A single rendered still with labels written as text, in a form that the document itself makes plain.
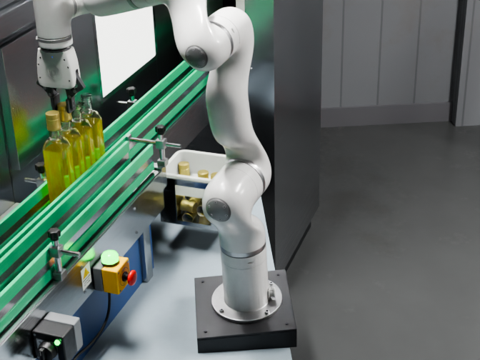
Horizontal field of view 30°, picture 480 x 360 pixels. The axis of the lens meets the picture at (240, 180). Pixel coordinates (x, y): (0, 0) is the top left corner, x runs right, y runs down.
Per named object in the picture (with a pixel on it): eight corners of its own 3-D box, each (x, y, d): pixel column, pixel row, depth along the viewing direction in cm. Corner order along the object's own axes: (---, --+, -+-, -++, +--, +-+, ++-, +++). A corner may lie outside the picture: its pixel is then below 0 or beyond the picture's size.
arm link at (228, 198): (273, 236, 234) (269, 156, 221) (244, 276, 219) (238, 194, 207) (231, 227, 238) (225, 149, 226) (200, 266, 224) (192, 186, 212)
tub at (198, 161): (180, 173, 284) (178, 148, 280) (247, 182, 277) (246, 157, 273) (158, 198, 269) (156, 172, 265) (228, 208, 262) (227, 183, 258)
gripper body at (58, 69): (29, 45, 221) (35, 88, 226) (66, 48, 218) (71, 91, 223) (45, 36, 227) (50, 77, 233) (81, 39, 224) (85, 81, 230)
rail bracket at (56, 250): (59, 273, 212) (52, 224, 206) (87, 278, 210) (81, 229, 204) (51, 282, 209) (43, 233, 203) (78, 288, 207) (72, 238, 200)
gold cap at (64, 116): (62, 116, 234) (60, 100, 232) (74, 117, 233) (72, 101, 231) (56, 121, 232) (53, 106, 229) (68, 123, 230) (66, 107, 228)
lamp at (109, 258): (106, 256, 228) (105, 246, 227) (122, 258, 227) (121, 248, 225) (98, 265, 224) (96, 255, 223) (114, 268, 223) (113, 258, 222)
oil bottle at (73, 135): (71, 193, 247) (61, 122, 237) (88, 196, 245) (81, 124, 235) (61, 203, 242) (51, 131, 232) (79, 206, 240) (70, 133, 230)
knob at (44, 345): (41, 355, 202) (33, 364, 199) (38, 338, 200) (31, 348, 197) (58, 358, 200) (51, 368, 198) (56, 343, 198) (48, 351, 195)
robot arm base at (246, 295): (284, 279, 248) (282, 224, 238) (279, 324, 232) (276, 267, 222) (216, 278, 250) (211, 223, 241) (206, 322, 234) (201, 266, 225)
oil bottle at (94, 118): (91, 175, 256) (83, 106, 246) (108, 177, 255) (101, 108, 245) (81, 183, 252) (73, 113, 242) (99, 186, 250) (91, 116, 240)
